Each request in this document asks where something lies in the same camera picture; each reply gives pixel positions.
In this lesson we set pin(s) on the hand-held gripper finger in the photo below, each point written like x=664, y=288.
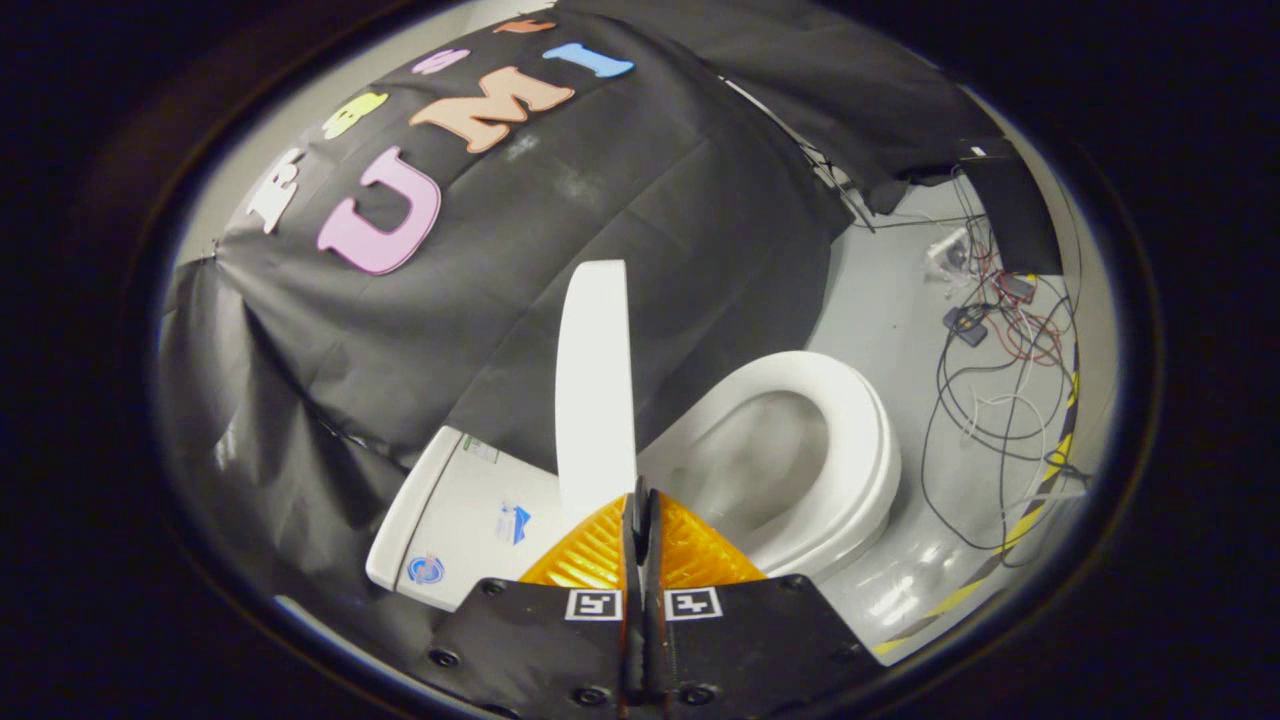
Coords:
x=653, y=570
x=631, y=570

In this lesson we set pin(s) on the white toilet lid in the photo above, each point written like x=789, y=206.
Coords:
x=597, y=400

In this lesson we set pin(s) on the white toilet bowl with seat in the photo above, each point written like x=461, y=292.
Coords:
x=850, y=470

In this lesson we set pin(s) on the black backdrop cloth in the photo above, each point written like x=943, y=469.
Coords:
x=600, y=220

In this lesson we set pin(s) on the yellow black floor tape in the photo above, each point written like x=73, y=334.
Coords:
x=1040, y=500

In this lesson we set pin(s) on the dark power adapter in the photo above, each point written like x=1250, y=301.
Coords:
x=966, y=325

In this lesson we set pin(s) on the white power strip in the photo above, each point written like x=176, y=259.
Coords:
x=948, y=255

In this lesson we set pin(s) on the black tripod stand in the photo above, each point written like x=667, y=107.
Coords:
x=800, y=150

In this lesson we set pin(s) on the black box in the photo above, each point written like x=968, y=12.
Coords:
x=1020, y=215

